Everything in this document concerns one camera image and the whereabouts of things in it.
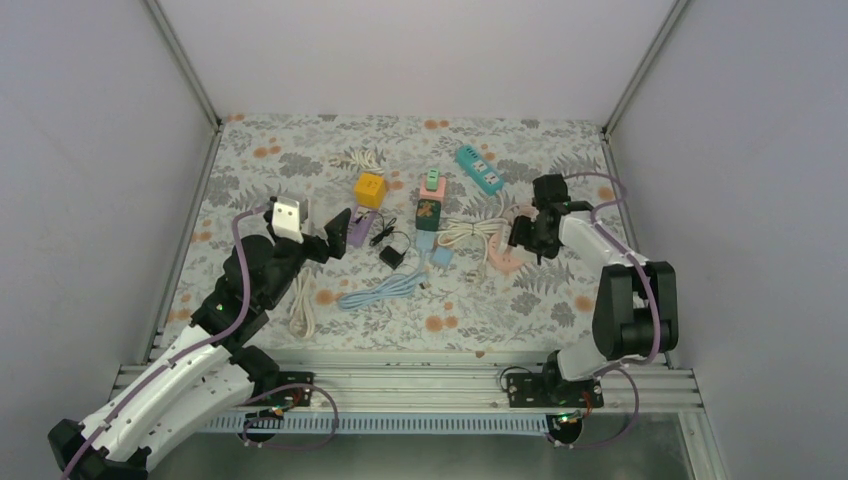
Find pink round power socket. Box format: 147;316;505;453
487;233;526;274

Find yellow cube power socket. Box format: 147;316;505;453
353;172;388;210

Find black charger with cable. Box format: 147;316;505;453
369;214;412;270

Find dark green cube socket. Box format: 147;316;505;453
415;199;442;232

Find pink cube power socket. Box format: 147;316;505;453
418;176;447;202

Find small green plug adapter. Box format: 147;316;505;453
424;168;441;192

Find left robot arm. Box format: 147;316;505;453
48;200;352;479

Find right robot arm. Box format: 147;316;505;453
508;174;679;407

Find purple usb power strip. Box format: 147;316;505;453
347;206;378;248

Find floral table cloth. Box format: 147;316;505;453
162;114;623;353

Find teal power strip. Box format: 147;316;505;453
455;145;504;196

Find white coiled cable front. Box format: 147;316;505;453
288;268;318;340

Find white coiled cable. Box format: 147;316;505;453
288;268;318;340
334;144;386;175

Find light blue coiled cable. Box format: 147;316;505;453
336;248;432;313

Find white coiled cable back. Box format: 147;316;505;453
334;144;386;175

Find white cable bundle centre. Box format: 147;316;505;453
437;218;511;286

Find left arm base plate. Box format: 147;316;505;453
259;371;315;409

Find aluminium rail frame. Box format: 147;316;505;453
109;349;704;415

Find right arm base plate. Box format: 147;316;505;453
502;371;605;409

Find light blue cable duct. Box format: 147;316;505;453
198;413;558;436

